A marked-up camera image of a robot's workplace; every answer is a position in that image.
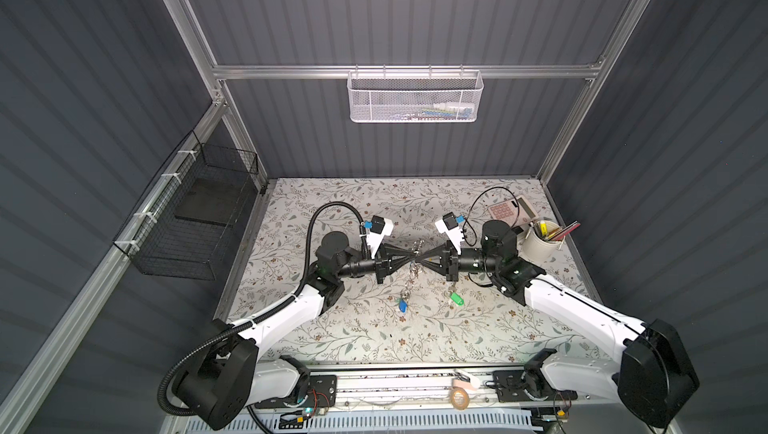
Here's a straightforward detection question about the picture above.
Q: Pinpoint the white cable duct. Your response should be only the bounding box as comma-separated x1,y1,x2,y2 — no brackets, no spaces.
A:
182,408,535,434

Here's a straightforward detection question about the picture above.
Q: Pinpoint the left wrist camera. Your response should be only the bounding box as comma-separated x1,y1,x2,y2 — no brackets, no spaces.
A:
363,215,394,258

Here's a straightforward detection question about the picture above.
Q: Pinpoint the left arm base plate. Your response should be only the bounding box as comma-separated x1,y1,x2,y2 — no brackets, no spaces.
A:
255,374,338,409

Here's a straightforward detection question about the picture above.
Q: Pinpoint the white wire mesh basket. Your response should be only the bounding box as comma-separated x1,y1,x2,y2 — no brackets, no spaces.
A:
346,68,484,123

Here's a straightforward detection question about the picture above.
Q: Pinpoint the pink calculator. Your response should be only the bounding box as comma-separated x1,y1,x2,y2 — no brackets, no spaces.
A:
488,196,538,229

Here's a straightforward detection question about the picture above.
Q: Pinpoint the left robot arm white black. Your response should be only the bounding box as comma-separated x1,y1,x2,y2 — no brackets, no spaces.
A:
157,231,415,430

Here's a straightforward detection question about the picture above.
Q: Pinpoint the keyring bunch with grey strap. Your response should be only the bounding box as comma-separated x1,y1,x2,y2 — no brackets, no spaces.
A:
398,240,423,314

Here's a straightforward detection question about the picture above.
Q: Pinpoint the black wire basket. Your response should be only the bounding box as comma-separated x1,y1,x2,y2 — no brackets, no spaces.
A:
113,134,260,281

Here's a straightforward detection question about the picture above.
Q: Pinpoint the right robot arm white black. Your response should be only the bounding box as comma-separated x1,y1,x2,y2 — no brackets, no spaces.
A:
415,219,700,429

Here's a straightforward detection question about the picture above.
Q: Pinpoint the key with green tag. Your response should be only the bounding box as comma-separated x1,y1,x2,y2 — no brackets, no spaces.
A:
448,282,465,306

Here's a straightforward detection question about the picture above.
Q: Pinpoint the white pen cup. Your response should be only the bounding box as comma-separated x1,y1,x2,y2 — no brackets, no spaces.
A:
520,218,563,264

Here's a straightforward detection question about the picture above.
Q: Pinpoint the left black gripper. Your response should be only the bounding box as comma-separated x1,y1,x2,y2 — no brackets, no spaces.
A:
334,244,414,286

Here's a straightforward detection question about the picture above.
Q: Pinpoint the pink pen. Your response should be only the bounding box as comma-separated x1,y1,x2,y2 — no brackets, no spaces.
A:
551,221,581,242

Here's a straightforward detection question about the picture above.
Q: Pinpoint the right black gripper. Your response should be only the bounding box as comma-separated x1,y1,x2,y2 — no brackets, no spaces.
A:
415,240,499,283

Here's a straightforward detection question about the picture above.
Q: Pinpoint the tape roll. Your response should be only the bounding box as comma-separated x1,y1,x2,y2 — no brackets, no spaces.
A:
449,387,470,411

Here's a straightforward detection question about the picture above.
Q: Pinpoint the black corrugated cable left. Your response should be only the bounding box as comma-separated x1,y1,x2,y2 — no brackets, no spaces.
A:
157,201,367,417

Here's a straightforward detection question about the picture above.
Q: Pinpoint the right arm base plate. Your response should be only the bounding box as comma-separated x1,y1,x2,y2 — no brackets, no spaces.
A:
484,369,578,403

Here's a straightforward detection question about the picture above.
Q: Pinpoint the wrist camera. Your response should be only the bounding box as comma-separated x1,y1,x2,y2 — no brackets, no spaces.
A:
363,215,394,258
434,212,465,254

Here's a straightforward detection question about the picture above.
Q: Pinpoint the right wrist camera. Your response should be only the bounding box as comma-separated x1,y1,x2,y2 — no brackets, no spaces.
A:
434,212,465,254

